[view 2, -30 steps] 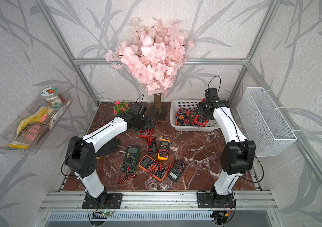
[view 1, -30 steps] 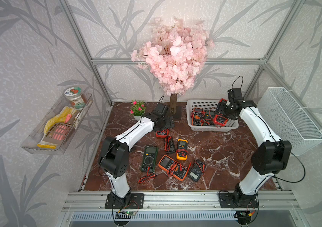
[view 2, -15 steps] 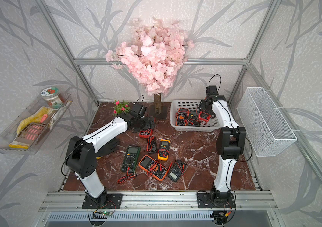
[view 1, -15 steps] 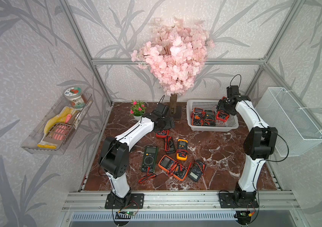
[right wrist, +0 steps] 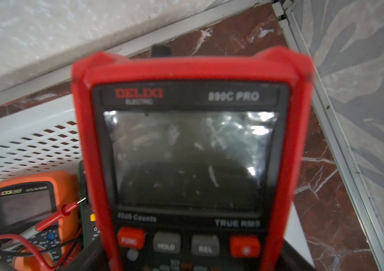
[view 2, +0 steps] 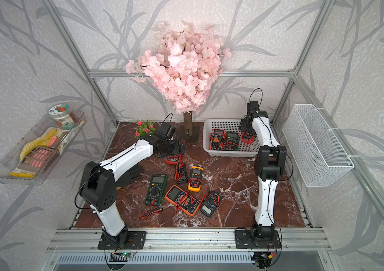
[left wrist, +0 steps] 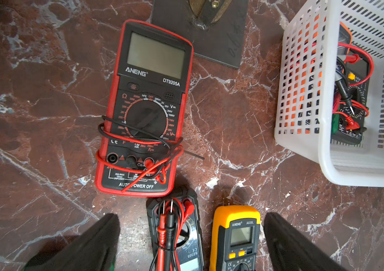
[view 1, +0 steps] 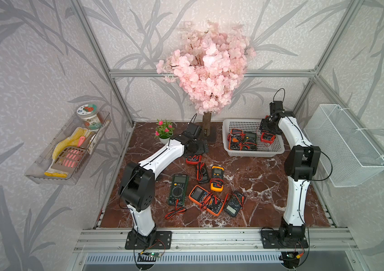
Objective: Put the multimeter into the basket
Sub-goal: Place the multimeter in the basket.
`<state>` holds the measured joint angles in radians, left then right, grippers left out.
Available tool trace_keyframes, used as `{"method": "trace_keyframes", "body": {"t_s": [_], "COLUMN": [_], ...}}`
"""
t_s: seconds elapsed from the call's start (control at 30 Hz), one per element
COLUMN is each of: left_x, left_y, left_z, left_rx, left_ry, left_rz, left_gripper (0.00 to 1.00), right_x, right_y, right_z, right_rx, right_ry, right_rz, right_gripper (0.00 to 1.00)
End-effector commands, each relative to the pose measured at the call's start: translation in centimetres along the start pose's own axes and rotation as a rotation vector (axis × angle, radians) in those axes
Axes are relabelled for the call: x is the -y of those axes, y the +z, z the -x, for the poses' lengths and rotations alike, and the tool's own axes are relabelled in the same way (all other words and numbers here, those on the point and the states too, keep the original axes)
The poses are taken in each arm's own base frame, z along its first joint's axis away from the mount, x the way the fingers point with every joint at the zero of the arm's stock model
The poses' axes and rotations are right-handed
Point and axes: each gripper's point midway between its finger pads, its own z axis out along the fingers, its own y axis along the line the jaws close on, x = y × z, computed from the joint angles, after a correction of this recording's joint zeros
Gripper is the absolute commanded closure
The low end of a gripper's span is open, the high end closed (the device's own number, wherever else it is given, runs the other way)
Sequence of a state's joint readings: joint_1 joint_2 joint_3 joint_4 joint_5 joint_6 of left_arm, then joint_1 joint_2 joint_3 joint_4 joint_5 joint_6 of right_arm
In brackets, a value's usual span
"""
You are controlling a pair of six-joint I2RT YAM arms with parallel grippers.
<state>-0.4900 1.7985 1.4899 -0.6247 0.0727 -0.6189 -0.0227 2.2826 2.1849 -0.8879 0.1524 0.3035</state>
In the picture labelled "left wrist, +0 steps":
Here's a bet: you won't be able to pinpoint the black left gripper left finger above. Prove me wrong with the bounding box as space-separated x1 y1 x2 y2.
23 213 120 271

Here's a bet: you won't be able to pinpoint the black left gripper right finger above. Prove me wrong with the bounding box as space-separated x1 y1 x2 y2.
264 212 344 271

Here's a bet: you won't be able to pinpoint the red ANENG DT9205A multimeter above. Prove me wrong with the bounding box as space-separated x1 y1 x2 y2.
95 19 194 197

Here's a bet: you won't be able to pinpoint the green XUXIN multimeter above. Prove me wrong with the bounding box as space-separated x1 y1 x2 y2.
331 55 370 147

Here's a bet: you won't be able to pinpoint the orange Victor 890F multimeter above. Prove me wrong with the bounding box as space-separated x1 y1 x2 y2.
337 21 353 63

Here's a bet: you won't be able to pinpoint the yellow ANENG multimeter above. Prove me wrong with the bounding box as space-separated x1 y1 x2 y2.
209 205 261 271

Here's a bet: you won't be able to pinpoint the small black clamp multimeter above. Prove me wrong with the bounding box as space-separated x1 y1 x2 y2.
146 186 204 271

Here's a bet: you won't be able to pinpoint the white plastic perforated basket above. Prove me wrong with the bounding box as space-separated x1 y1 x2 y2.
274 1 384 187

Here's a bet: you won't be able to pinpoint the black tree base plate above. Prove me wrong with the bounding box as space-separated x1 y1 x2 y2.
151 0 248 69

